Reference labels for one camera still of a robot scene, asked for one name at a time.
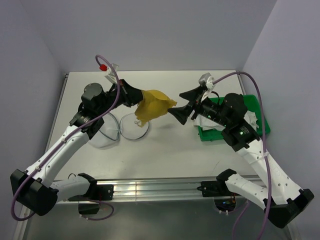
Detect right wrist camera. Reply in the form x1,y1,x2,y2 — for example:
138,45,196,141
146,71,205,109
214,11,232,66
198,72,215,99

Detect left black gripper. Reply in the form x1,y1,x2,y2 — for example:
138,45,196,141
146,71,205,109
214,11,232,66
96,78,149,116

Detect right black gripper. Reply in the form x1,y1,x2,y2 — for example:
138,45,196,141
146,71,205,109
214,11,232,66
167,85,231,127

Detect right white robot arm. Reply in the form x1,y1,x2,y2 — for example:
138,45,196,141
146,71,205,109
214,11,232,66
168,86,314,229

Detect yellow bra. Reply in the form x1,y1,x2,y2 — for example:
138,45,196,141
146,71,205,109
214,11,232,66
134,89,177,128

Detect white garments in bin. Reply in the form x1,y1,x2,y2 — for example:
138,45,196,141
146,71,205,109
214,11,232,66
193,111,260,132

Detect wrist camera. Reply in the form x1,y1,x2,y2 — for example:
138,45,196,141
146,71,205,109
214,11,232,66
198,72,215,99
99,64,117,84

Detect aluminium mounting rail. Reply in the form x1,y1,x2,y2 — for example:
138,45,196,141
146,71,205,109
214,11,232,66
23,176,258,206

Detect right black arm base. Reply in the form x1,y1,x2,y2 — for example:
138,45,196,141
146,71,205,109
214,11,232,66
196,180,238,198

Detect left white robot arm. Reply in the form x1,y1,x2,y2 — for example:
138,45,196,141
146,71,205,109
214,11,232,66
10,79,144,221

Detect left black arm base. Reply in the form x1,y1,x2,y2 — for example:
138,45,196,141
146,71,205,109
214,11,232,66
68,184,114,201

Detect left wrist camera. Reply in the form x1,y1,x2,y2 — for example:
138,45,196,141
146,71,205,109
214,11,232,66
99,64,117,84

